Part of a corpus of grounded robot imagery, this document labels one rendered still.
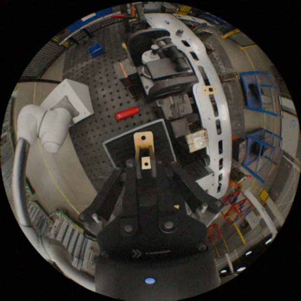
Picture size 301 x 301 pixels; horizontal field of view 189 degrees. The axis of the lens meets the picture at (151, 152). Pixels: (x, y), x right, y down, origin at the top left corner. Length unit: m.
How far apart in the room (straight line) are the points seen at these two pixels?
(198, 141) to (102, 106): 0.61
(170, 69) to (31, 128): 0.57
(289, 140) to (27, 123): 8.71
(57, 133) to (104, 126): 0.36
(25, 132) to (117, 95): 0.60
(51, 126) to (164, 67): 0.50
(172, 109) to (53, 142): 0.51
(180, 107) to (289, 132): 8.01
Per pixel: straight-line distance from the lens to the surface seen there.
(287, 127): 8.11
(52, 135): 0.53
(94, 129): 0.76
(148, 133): 0.21
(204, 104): 0.44
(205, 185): 0.43
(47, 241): 0.55
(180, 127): 0.29
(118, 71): 0.34
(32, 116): 0.58
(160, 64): 0.25
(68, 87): 0.62
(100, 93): 0.75
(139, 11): 0.54
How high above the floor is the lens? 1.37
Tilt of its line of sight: 68 degrees down
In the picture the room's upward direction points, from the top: 169 degrees clockwise
